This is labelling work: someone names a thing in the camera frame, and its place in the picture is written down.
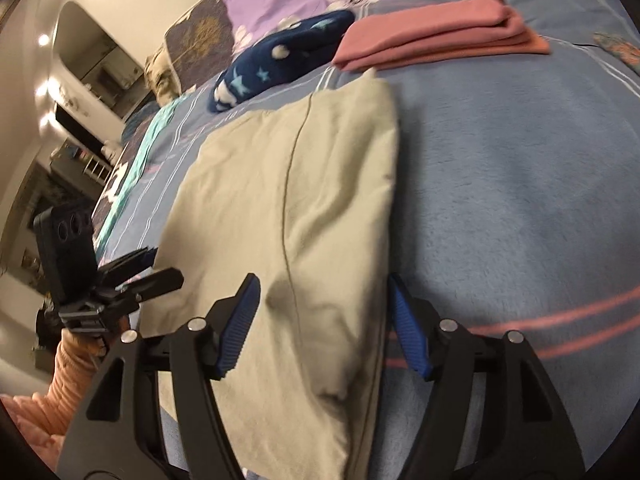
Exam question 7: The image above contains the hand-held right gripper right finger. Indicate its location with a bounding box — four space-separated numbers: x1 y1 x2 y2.
387 273 587 480

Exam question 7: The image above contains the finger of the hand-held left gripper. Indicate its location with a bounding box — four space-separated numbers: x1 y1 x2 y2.
119 267 185 297
96 246 160 282

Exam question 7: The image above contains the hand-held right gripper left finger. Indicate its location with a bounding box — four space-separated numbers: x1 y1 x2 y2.
55 273 262 480

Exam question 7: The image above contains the beige shirt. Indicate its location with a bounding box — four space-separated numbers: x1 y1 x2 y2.
152 67 401 480

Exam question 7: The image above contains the person's left forearm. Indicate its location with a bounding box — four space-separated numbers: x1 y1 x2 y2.
0 329 126 467

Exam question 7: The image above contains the dark dotted blanket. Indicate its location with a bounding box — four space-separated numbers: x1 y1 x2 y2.
92 102 161 246

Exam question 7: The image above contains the turquoise blanket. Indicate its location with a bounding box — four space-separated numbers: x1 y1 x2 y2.
92 97 188 261

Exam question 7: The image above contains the blue plaid bed sheet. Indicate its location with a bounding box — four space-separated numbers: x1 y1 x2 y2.
92 0 640 480

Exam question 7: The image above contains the beige patterned cloth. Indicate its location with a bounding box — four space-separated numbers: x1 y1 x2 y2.
144 45 183 108

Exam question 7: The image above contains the dark gold-patterned pillow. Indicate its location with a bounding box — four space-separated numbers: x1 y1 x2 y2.
164 0 236 93

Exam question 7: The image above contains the navy star-print fleece garment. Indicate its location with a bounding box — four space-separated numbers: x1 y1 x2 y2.
207 9 357 113

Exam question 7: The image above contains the pink folded cloth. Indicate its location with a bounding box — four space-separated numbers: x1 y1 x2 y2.
331 0 552 73

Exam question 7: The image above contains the small floral patterned cloth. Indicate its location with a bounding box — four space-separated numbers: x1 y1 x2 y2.
591 31 640 73

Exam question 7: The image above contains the arched wall niche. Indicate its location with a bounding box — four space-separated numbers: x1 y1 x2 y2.
51 1 148 123

